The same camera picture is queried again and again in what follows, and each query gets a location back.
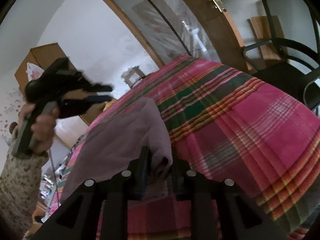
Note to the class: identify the cartoon couple wall sticker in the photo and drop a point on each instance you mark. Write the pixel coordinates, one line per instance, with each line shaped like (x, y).
(11, 103)

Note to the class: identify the brown wooden wardrobe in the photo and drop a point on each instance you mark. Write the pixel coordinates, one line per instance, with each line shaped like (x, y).
(44, 56)

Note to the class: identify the sliding glass door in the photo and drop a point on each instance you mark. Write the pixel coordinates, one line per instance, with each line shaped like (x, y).
(165, 29)

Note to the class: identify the cardboard box with label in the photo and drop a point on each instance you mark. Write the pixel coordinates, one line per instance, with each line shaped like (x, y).
(132, 76)

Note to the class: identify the left forearm in floral sleeve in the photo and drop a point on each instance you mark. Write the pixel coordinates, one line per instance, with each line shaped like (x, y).
(20, 185)

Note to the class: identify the white plastic bag with print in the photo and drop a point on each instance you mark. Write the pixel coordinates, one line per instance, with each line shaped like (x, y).
(33, 71)

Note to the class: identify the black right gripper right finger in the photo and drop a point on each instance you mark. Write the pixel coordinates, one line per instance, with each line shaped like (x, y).
(179, 177)

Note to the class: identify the purple fleece garment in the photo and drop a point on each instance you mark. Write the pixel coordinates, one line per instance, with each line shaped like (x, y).
(109, 147)

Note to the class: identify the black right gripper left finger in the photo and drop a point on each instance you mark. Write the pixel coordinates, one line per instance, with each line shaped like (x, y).
(139, 169)

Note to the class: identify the black mesh office chair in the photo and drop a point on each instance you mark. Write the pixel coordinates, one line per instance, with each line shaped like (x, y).
(294, 30)

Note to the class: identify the brown wooden room door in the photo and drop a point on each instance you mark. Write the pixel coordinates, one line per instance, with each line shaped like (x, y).
(222, 31)

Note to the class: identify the person's left hand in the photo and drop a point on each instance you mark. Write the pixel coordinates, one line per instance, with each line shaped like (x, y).
(36, 129)

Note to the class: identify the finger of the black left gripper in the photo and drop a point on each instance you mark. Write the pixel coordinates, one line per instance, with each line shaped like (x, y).
(73, 107)
(92, 87)

